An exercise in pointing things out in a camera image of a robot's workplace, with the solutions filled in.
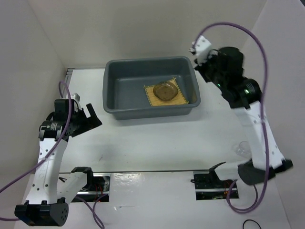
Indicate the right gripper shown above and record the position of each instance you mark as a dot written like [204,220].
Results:
[198,67]

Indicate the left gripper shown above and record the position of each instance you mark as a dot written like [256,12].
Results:
[90,122]

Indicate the bamboo mat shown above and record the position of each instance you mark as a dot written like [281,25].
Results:
[165,93]

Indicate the clear plate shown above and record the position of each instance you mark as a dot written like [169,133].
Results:
[166,90]

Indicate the clear plastic cup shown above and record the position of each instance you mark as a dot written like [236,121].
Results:
[242,149]

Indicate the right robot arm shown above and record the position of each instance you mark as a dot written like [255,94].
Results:
[224,68]

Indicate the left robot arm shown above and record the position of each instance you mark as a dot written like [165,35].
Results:
[47,204]

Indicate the grey plastic bin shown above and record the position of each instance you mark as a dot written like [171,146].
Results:
[124,83]

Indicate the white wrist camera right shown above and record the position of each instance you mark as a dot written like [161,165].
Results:
[200,50]

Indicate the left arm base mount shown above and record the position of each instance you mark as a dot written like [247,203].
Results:
[95,188]

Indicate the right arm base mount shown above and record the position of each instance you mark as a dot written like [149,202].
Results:
[208,189]

